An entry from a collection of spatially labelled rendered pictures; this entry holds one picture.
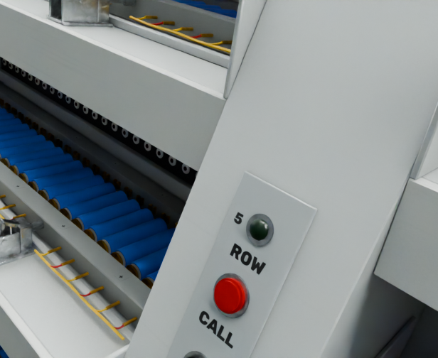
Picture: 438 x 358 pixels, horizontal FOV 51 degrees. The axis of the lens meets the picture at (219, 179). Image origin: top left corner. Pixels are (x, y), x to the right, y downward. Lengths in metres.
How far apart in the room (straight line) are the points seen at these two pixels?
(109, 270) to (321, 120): 0.22
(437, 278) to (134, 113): 0.19
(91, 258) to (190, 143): 0.16
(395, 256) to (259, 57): 0.11
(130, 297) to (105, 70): 0.16
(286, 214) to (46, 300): 0.23
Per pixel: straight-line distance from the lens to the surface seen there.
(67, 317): 0.36
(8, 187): 0.48
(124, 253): 0.39
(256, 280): 0.21
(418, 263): 0.19
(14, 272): 0.41
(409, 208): 0.19
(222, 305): 0.22
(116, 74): 0.30
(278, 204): 0.20
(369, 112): 0.19
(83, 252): 0.38
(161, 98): 0.26
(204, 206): 0.23
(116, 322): 0.35
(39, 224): 0.42
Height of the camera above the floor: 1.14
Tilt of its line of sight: 11 degrees down
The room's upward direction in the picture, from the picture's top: 22 degrees clockwise
